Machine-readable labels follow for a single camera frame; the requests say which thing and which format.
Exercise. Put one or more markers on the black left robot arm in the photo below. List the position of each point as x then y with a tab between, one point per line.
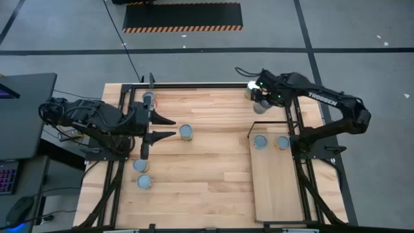
97	116

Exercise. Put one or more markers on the can with blue grey label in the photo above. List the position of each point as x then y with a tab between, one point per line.
260	141

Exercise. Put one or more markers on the can with green red label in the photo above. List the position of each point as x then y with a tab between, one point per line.
186	131

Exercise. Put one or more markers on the black monitor left edge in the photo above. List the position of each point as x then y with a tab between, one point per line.
26	116

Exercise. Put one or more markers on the mixed fruit can white red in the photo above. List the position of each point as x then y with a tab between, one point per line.
148	95

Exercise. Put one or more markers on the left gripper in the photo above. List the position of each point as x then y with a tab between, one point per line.
140	118

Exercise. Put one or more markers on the can with olive yellow label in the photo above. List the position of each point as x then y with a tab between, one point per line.
250	90

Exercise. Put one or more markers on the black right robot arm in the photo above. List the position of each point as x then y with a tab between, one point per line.
323	97

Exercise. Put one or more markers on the can with orange yellow label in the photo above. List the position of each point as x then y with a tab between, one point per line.
140	165

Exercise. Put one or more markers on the black computer mouse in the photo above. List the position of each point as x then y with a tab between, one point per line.
19	210

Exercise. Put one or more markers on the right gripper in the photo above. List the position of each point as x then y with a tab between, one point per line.
273	90

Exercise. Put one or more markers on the purple backlit keyboard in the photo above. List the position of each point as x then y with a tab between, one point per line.
8	178

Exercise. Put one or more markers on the computer monitor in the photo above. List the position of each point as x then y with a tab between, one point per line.
6	92

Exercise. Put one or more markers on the black aluminium table frame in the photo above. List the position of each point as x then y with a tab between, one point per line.
207	85

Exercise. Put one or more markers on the can with grey green label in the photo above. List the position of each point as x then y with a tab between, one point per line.
144	181

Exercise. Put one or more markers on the black hazard striped mat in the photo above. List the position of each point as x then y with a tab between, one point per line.
182	14

